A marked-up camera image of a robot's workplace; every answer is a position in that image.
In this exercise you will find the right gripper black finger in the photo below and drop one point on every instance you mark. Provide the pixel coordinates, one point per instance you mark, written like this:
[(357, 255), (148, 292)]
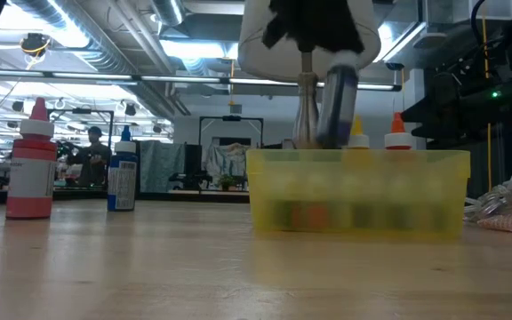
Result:
[(434, 135), (427, 111)]

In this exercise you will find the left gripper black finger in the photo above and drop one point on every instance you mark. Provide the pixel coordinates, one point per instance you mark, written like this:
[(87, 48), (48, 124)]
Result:
[(282, 35), (345, 40)]

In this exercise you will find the orange tip food coloring bottle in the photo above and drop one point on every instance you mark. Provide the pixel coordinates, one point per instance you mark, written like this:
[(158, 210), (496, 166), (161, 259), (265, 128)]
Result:
[(398, 138)]

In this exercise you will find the dark purple food coloring bottle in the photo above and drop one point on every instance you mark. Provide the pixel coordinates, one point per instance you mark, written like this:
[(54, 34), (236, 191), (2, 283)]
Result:
[(338, 106)]

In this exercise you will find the yellow tip food coloring bottle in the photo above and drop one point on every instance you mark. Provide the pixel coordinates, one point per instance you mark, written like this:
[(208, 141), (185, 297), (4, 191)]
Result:
[(360, 140)]

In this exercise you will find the small white-capped dropper bottle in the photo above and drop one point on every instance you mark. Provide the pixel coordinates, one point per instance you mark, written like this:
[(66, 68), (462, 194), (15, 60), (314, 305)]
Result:
[(365, 215), (282, 215)]

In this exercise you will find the blue food coloring bottle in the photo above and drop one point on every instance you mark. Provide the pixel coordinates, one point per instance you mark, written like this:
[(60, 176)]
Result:
[(122, 178)]

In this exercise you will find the pink food coloring bottle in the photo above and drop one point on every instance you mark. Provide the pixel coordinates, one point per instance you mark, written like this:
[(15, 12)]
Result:
[(31, 169)]

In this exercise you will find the silver lamp with white shade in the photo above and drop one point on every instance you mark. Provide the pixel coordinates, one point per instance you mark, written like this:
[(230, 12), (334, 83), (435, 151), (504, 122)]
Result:
[(256, 44)]

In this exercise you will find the pink checked cloth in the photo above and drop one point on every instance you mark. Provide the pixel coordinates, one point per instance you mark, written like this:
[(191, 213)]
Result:
[(511, 222)]

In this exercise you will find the light draped cloth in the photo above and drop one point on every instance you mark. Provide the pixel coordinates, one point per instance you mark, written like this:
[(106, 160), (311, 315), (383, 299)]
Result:
[(227, 160)]

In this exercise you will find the yellow translucent plastic bin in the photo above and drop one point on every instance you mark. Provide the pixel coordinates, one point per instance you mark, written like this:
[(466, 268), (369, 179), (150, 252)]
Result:
[(265, 200)]

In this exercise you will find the grey draped cloth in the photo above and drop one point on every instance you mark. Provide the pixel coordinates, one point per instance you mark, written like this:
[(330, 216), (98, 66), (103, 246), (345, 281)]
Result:
[(162, 162)]

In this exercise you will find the long ceiling light strip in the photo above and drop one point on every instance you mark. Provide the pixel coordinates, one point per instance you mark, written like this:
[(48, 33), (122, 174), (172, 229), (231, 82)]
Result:
[(105, 76)]

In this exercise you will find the person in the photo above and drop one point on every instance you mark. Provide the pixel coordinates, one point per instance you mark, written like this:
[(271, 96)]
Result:
[(93, 155)]

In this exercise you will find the black ceiling device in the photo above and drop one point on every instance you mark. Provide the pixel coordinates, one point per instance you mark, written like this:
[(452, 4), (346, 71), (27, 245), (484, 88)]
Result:
[(35, 44)]

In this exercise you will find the black background rig frame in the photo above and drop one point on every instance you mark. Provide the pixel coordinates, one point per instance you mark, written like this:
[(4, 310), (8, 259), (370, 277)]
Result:
[(231, 118)]

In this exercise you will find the silver ventilation duct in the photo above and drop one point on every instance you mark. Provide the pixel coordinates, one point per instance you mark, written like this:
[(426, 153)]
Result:
[(167, 11)]

